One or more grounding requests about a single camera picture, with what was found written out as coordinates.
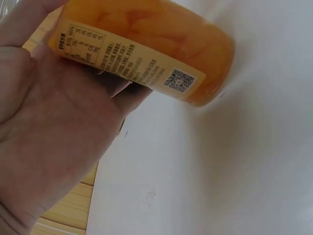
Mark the person's left fingers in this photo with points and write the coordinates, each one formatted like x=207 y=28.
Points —
x=122 y=88

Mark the orange jar with yellow label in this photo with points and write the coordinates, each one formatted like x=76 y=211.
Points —
x=151 y=41

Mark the person's left hand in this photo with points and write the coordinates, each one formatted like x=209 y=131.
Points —
x=49 y=127

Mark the person's left thumb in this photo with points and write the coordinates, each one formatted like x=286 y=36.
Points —
x=36 y=16

